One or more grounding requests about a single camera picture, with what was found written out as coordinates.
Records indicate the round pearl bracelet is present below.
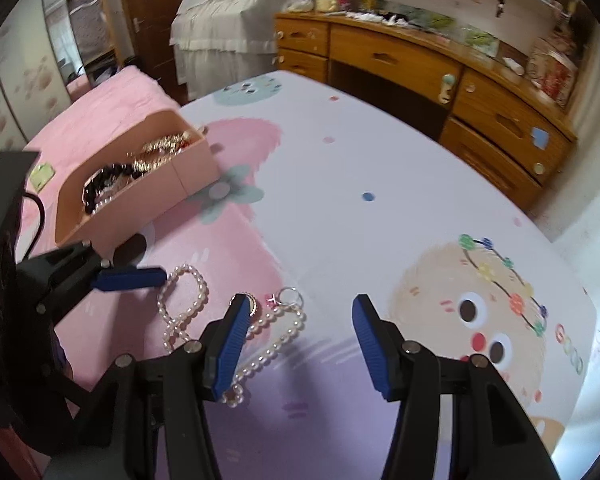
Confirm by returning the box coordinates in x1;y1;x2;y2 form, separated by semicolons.
86;192;118;217

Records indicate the white crumpled tissue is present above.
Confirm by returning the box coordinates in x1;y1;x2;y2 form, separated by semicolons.
347;10;411;27

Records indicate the floral sliding wardrobe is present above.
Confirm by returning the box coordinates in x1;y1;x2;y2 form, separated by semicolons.
0;0;121;171

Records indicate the wooden desk with drawers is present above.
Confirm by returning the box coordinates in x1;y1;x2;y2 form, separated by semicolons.
272;10;578;211

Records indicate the cartoon printed folding table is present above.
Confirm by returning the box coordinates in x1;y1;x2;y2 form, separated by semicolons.
25;70;598;480

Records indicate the brown wooden door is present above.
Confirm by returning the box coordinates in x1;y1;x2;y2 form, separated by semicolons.
117;0;191;86

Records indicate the small green packet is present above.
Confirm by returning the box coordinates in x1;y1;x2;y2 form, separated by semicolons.
30;162;56;191

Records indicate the black bead bracelet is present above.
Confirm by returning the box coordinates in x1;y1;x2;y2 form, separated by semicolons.
82;162;141;213

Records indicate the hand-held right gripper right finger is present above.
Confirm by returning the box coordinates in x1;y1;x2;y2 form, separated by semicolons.
351;294;561;480

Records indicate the peach plastic storage box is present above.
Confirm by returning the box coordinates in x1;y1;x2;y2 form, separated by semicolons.
55;109;224;261

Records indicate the long pearl necklace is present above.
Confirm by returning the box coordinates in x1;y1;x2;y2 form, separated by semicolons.
156;264;307;408

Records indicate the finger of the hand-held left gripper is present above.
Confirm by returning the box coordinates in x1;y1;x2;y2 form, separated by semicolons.
17;240;169;323

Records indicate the gold rhinestone hair claw clip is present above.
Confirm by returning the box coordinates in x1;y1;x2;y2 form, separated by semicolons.
127;130;196;178

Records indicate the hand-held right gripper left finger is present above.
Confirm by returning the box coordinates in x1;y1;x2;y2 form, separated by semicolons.
42;294;255;480

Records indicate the white lace furniture cover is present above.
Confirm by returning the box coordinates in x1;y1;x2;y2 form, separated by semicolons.
170;0;301;103

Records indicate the black cable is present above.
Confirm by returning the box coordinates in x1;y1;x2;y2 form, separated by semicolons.
22;192;47;258

